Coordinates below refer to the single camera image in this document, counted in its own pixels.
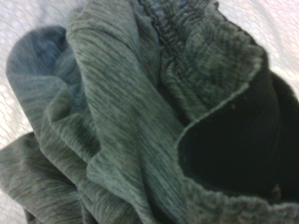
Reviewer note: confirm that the grey knit clothes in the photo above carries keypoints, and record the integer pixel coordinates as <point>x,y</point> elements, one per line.
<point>128,116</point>

